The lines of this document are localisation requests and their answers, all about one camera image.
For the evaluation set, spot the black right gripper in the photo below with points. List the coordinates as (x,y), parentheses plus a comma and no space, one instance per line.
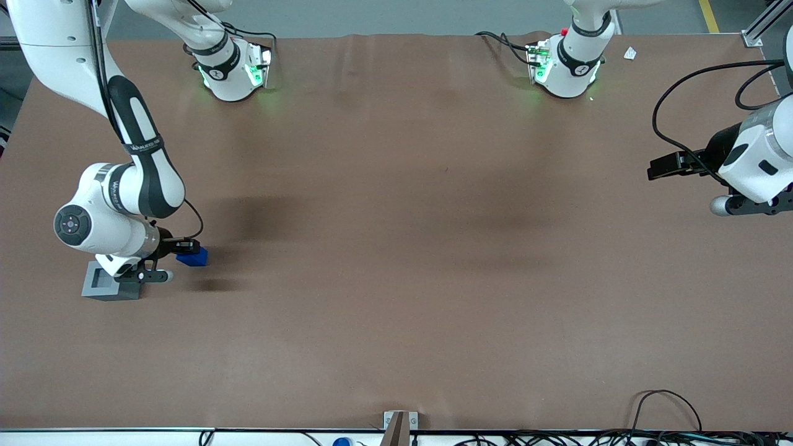
(165,243)

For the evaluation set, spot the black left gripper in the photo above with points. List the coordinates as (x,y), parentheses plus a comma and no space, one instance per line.
(718,150)

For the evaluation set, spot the blue plastic part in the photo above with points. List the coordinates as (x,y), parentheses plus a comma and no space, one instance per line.
(197,260)

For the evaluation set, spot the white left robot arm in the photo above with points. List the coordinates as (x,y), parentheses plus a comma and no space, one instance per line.
(759,164)

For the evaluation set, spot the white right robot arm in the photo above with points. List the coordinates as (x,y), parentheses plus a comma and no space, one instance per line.
(62,49)

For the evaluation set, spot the gray square base block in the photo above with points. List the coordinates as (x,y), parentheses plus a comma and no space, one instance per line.
(93,291)

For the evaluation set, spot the white paper scrap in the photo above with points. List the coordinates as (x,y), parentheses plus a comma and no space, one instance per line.
(630,53)

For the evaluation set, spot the brown table mat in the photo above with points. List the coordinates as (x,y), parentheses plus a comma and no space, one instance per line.
(396,248)

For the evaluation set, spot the blue round cap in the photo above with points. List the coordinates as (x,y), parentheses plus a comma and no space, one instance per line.
(342,442)

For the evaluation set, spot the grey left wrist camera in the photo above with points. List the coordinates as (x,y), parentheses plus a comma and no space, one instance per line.
(753,206)

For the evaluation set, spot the aluminium frame post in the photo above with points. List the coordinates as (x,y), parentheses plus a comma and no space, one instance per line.
(761,28)

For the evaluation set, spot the white table edge rail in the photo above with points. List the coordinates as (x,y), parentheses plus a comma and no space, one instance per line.
(124,437)

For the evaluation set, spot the metal bracket with post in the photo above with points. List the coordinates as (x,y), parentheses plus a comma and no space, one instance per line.
(399,427)

